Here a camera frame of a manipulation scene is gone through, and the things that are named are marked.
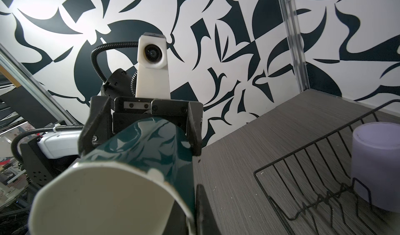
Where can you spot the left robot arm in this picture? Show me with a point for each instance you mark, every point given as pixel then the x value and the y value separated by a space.
pixel 48 151

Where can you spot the black wire dish rack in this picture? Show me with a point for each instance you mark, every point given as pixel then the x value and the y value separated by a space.
pixel 311 192

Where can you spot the dark green mug white inside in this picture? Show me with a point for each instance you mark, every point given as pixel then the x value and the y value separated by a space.
pixel 126 186

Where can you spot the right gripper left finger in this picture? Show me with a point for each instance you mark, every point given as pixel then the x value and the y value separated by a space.
pixel 176 223

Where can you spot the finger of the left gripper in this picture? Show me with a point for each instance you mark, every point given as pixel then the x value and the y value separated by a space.
pixel 98 127
pixel 194 127

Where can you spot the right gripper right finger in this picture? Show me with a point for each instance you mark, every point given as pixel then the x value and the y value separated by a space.
pixel 205 220

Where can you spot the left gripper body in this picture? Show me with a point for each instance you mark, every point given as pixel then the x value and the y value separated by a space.
pixel 128 110

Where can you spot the lavender plastic cup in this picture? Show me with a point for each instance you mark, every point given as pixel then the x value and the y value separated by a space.
pixel 375 164

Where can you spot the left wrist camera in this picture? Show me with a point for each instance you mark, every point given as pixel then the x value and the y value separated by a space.
pixel 152 68

